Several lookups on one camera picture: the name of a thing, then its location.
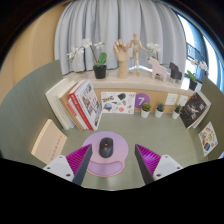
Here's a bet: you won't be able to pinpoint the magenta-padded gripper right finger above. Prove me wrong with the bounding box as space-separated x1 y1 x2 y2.
134 143 184 186

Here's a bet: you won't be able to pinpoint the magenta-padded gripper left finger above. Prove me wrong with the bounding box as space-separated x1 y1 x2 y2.
42 143 94 187

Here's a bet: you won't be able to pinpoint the black computer mouse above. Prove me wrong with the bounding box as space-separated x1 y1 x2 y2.
98 137 115 159

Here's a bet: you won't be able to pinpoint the purple mouse pad with wrist rest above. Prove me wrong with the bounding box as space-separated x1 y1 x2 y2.
81 130 130 178

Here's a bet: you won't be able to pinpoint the beige booklet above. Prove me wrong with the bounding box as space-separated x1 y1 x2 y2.
30 118 68 165

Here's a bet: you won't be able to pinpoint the small succulent in white pot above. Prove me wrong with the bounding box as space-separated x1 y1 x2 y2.
154 102 166 119
140 102 152 119

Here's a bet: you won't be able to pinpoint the spiky succulent in white pot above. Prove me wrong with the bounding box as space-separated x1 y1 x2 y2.
171 104 183 120

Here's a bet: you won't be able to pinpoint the red and white magazine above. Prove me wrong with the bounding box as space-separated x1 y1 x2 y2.
68 79 103 132

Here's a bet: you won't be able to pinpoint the tan covered book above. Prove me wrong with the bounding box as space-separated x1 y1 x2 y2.
57 80 87 131

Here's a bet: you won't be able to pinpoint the round purple number sticker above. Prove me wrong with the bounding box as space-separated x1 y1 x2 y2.
134 92 151 109

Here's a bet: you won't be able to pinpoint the thick white books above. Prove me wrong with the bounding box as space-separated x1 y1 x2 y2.
44 78 88 131

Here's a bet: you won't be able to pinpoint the colourful food sticker sheet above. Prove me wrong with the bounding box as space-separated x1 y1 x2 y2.
198 121 219 158

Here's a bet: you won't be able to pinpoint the black hardcover book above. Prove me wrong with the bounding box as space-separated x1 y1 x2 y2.
179 92 209 130

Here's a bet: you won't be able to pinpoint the white sticker sheet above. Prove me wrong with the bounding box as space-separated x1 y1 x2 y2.
100 91 137 115

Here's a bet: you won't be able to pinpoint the pink horse figurine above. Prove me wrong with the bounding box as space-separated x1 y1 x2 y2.
147 56 169 83

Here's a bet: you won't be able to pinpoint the wooden hand model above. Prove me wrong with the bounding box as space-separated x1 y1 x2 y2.
112 39 131 80

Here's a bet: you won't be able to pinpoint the wooden artist mannequin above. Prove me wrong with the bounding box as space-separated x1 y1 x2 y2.
129 32 149 76

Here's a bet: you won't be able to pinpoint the light grey curtain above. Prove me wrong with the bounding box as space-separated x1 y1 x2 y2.
54 0 188 76

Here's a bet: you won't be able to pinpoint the white wall socket panel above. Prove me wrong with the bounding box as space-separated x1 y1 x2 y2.
165 92 179 107
177 94 190 108

